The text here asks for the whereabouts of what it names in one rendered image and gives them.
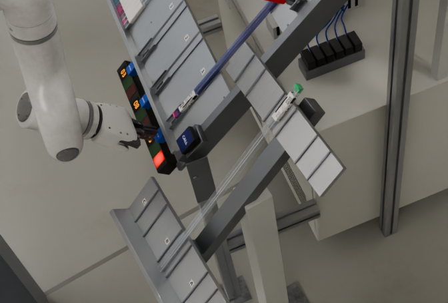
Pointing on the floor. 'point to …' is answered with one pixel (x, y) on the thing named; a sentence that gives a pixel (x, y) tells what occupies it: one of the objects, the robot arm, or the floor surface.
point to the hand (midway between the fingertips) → (147, 132)
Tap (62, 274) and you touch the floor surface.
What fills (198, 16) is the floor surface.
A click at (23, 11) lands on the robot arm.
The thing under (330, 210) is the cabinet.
